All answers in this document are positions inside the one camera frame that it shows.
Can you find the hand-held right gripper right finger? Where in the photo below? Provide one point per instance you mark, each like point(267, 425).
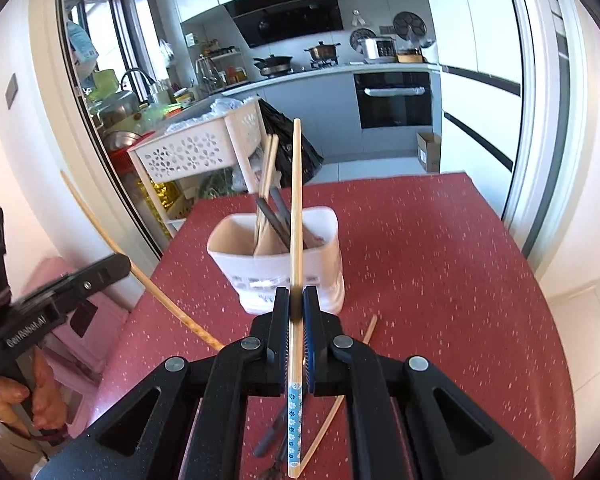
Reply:
point(310, 320)

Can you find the stack of pink plastic stools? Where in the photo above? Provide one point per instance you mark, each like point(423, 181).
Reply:
point(95, 325)

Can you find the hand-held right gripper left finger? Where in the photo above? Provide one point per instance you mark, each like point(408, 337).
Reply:
point(282, 310)

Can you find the white refrigerator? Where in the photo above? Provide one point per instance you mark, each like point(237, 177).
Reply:
point(470, 60)

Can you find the round black wall tray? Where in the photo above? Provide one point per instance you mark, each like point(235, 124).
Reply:
point(409, 25)

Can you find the person's left hand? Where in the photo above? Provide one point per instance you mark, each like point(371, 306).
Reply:
point(45, 395)

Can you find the steel cooking pot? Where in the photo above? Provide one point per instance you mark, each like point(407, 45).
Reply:
point(323, 52)

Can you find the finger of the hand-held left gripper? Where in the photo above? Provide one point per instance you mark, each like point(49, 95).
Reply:
point(90, 280)

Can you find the blue floral wooden chopstick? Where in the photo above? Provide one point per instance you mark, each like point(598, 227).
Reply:
point(296, 210)

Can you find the black built-in oven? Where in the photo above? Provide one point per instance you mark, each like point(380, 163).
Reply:
point(392, 100)

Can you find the cardboard box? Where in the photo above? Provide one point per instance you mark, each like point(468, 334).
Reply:
point(429, 152)

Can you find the gold foil bag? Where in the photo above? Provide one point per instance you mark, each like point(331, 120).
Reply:
point(155, 200)

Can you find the white plastic utensil holder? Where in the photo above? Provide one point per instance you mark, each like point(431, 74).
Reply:
point(325, 270)

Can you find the white plastic storage cart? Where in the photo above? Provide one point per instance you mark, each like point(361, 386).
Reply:
point(190, 152)

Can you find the countertop spice rack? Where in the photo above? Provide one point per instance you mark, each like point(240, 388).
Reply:
point(222, 70)

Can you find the grey wall switch plate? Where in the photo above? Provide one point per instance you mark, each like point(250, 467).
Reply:
point(12, 91)

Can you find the kitchen faucet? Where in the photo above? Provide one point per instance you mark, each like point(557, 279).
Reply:
point(137, 77)

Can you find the black wok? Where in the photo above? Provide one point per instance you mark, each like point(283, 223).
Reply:
point(274, 65)

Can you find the black range hood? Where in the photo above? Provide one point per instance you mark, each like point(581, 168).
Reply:
point(290, 12)

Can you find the chopsticks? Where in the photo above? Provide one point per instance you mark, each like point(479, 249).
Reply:
point(265, 212)

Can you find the black patterned bag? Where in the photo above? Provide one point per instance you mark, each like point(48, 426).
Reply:
point(300, 145)

